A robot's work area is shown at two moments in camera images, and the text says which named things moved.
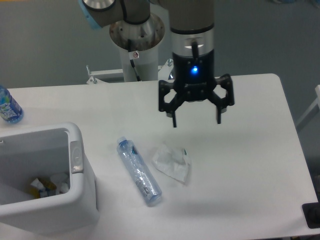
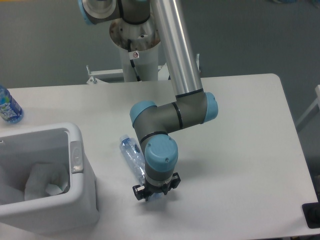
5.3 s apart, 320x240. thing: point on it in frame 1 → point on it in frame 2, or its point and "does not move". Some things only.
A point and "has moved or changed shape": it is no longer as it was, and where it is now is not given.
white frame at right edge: [316, 102] does not move
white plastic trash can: [28, 154] does not move
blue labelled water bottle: [10, 110] does not move
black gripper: [195, 77] → [140, 193]
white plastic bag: [172, 161] has moved or changed shape
